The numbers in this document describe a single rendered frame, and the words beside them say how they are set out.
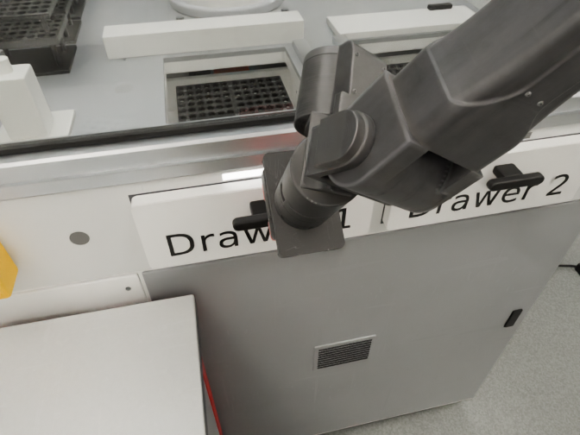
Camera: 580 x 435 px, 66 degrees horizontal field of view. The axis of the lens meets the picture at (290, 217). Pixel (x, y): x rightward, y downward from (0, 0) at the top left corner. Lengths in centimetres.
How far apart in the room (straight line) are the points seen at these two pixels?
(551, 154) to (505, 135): 41
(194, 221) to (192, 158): 8
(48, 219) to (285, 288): 34
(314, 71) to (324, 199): 10
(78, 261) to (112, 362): 13
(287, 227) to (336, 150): 17
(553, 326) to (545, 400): 27
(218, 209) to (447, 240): 37
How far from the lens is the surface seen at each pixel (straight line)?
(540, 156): 67
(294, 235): 42
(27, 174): 53
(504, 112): 25
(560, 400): 158
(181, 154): 49
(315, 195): 32
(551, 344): 167
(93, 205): 54
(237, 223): 50
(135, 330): 62
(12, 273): 61
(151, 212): 52
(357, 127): 26
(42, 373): 63
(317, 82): 36
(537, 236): 84
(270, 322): 76
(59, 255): 61
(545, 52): 24
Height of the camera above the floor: 126
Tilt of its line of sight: 44 degrees down
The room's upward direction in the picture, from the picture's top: straight up
